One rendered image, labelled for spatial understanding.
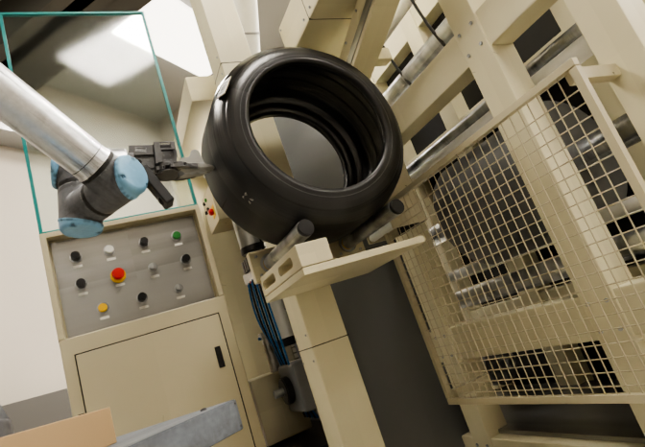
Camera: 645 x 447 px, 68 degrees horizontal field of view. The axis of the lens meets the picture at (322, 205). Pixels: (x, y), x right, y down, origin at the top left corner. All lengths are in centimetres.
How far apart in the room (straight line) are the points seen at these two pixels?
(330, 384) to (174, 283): 71
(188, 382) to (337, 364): 54
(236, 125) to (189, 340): 85
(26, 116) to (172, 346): 99
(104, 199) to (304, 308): 71
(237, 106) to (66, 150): 43
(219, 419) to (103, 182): 60
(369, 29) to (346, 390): 115
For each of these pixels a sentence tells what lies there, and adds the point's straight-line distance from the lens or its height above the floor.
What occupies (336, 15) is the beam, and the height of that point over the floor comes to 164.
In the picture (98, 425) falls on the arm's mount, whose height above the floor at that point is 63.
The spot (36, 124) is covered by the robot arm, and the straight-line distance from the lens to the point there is 107.
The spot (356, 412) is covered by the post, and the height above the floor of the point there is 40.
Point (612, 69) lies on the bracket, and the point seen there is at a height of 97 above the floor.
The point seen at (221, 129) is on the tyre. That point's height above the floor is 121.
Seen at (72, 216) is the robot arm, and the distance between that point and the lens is 118.
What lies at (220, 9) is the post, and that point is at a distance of 199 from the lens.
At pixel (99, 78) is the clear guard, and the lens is 221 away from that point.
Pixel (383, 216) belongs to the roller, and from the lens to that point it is 135.
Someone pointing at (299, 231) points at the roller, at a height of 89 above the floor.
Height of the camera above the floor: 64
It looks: 15 degrees up
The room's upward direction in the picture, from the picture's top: 19 degrees counter-clockwise
